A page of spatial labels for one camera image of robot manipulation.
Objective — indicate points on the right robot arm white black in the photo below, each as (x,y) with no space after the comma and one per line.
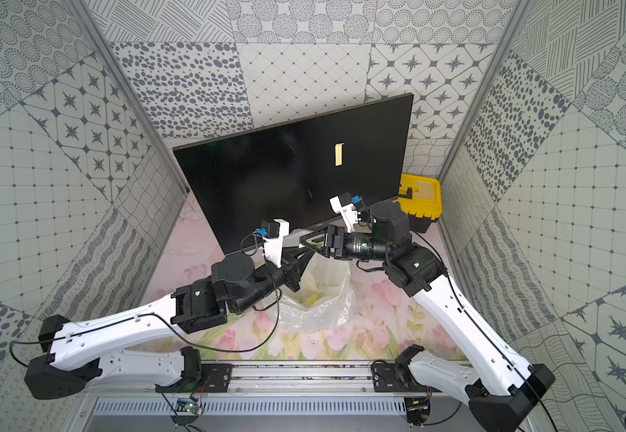
(422,276)

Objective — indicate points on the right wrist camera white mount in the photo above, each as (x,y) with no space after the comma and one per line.
(352,210)

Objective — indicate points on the yellow sticky note left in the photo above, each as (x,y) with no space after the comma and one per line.
(338,154)

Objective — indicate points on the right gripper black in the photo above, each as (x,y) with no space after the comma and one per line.
(332,233)

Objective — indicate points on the yellow and black toolbox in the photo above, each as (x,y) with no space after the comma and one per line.
(421,199)

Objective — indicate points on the black computer monitor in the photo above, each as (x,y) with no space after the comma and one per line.
(286,171)

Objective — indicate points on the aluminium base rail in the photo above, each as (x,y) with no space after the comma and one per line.
(318,375)

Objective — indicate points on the small green circuit board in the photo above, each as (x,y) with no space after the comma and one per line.
(187,406)

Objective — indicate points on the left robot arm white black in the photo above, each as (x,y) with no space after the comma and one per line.
(95,351)

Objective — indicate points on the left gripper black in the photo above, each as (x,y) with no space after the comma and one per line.
(291,267)

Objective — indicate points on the clear plastic trash bag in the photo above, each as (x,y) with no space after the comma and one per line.
(325,300)

